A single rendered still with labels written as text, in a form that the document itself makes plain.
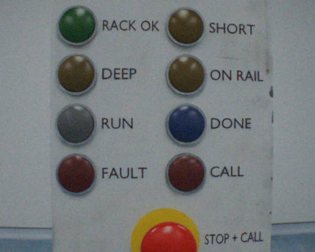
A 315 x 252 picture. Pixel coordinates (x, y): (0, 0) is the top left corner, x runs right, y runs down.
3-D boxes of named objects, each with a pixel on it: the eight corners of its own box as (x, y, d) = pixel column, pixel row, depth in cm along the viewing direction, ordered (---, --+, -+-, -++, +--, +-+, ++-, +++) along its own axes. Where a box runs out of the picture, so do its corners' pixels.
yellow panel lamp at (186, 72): (206, 93, 32) (206, 55, 32) (168, 92, 31) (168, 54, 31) (204, 93, 33) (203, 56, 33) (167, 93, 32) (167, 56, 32)
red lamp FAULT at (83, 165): (95, 194, 31) (94, 155, 31) (57, 194, 31) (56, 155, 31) (95, 192, 32) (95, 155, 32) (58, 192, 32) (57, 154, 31)
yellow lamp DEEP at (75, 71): (94, 92, 31) (95, 53, 31) (56, 92, 31) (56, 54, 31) (95, 93, 32) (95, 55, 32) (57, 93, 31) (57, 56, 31)
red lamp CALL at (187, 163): (206, 192, 32) (206, 155, 32) (168, 193, 32) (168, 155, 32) (203, 191, 33) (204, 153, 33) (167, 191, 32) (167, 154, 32)
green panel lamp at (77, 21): (95, 42, 31) (96, 5, 31) (57, 42, 31) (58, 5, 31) (95, 44, 32) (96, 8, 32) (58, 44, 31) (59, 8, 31)
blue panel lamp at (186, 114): (206, 143, 32) (206, 104, 32) (168, 143, 32) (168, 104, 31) (204, 142, 33) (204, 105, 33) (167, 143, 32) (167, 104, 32)
